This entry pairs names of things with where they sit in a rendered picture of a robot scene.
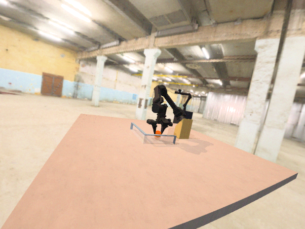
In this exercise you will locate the clear l-shaped low wall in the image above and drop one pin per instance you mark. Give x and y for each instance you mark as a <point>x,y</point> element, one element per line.
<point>147,139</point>

